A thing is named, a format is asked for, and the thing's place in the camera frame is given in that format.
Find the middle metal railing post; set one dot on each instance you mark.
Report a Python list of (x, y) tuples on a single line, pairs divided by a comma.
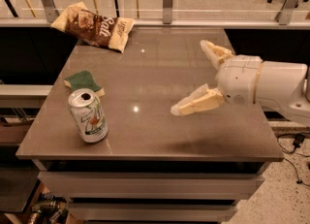
[(167, 11)]

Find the lower grey drawer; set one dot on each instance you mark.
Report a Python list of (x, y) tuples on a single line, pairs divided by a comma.
[(151, 212)]

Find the brown chip bag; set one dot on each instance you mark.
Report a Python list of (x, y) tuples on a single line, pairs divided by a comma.
[(95, 30)]

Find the upper grey drawer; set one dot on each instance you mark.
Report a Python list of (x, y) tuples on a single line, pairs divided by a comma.
[(151, 186)]

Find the right metal railing post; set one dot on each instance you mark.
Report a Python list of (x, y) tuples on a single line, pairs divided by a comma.
[(285, 14)]

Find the grey drawer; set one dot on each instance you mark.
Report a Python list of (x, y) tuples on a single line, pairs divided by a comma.
[(151, 186), (151, 212)]

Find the green yellow sponge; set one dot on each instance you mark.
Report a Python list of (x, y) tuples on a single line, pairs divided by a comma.
[(83, 79)]

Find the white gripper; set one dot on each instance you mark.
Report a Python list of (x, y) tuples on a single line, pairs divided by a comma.
[(238, 79)]

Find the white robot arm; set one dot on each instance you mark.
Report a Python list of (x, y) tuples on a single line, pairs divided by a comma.
[(284, 88)]

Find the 7up soda can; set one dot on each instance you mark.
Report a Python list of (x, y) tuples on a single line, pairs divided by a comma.
[(86, 109)]

